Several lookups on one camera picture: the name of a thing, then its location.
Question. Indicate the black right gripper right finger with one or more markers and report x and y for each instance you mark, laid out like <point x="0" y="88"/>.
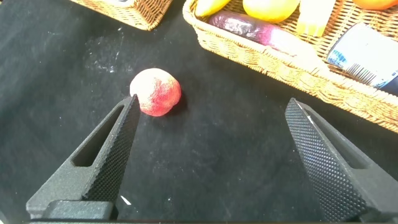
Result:
<point x="329" y="168"/>

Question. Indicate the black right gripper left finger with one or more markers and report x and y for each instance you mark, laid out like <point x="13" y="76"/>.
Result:
<point x="105" y="161"/>

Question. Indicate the red peach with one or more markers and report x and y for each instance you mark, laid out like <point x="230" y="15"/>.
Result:
<point x="157" y="91"/>

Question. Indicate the small jar with blue lid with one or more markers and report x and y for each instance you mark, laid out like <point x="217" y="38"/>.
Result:
<point x="363" y="56"/>

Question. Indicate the yellow pear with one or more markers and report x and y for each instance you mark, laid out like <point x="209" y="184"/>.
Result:
<point x="270" y="9"/>

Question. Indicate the yellow banana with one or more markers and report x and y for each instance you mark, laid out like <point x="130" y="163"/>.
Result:
<point x="210" y="6"/>

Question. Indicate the wicker basket with food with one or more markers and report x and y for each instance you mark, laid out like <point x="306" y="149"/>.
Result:
<point x="280" y="68"/>

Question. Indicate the wicker basket with household items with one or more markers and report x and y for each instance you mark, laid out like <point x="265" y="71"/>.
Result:
<point x="143" y="14"/>

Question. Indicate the purple eggplant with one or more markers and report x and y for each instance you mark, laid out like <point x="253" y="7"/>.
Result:
<point x="248" y="29"/>

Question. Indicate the orange fruit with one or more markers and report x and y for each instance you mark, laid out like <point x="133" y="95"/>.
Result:
<point x="376" y="3"/>

